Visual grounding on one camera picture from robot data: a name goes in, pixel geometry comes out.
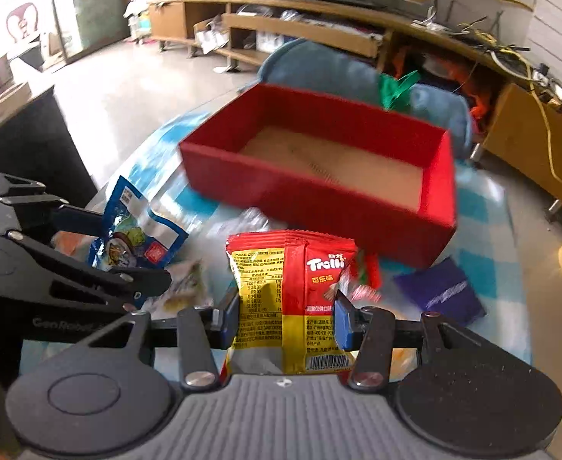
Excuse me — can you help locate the white Kaprons wafer packet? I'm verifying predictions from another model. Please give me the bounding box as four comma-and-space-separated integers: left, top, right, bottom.
142, 261, 212, 320

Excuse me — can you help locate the dark blue wafer biscuit packet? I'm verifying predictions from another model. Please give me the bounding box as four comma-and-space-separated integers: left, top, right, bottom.
393, 256, 487, 326

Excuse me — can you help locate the red yellow Trolli packet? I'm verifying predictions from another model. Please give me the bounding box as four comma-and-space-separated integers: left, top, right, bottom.
224, 230, 357, 376

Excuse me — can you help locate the blue cartoon snack packet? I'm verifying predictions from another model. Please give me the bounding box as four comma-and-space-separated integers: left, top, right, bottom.
88, 177, 189, 271

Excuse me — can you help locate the red spicy strip packet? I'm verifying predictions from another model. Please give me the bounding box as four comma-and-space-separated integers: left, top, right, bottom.
345, 249, 383, 304

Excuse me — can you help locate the yellow chips clear bag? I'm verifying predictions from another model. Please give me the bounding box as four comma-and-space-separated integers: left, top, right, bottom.
202, 205, 287, 243

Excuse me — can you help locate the blue checkered tablecloth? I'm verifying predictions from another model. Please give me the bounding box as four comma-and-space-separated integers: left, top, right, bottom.
19, 105, 534, 379

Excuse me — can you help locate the red cardboard box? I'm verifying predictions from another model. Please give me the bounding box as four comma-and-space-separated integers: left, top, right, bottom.
179, 83, 457, 268

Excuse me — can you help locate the wooden tv cabinet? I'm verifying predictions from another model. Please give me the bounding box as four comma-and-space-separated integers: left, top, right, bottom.
148, 0, 562, 205

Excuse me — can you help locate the blue rolled cushion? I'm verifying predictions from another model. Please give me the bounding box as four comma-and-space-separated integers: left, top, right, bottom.
258, 38, 472, 159

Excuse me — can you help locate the orange plastic bag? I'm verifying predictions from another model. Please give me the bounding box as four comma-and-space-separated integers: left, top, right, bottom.
386, 46, 504, 135

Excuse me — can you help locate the green ribbon strap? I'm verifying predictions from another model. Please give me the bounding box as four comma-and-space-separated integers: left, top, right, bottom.
376, 69, 422, 115

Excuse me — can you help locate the yellow cable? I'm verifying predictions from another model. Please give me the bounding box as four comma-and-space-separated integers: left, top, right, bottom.
467, 0, 562, 199

